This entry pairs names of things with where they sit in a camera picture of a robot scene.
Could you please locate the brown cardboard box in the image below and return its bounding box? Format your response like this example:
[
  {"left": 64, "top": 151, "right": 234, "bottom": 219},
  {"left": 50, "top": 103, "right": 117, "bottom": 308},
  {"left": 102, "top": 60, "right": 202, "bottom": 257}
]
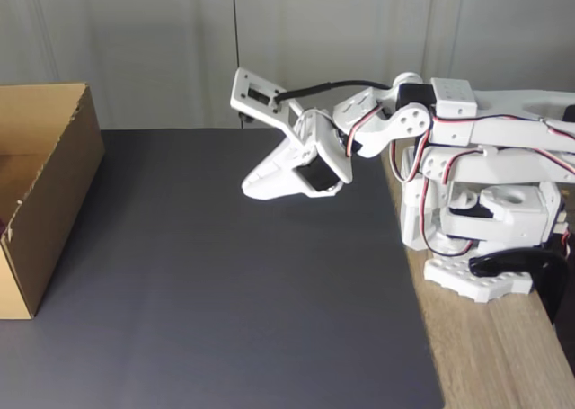
[{"left": 0, "top": 83, "right": 106, "bottom": 321}]

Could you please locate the dark grey table mat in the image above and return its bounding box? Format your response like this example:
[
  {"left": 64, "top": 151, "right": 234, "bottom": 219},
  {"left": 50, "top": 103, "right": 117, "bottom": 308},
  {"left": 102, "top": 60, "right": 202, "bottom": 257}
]
[{"left": 0, "top": 128, "right": 447, "bottom": 409}]

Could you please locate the black table clamp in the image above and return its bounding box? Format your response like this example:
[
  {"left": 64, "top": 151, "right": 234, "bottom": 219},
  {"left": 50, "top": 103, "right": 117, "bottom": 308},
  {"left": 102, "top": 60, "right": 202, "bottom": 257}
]
[{"left": 468, "top": 246, "right": 570, "bottom": 325}]

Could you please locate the black camera cable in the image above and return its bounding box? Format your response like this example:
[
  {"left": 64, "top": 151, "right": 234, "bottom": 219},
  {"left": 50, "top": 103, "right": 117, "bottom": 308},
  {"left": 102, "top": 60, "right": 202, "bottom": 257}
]
[{"left": 273, "top": 80, "right": 397, "bottom": 103}]

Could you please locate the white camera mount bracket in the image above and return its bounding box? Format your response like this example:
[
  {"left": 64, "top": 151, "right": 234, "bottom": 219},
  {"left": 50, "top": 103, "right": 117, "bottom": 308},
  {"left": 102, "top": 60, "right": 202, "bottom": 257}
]
[{"left": 229, "top": 67, "right": 316, "bottom": 143}]

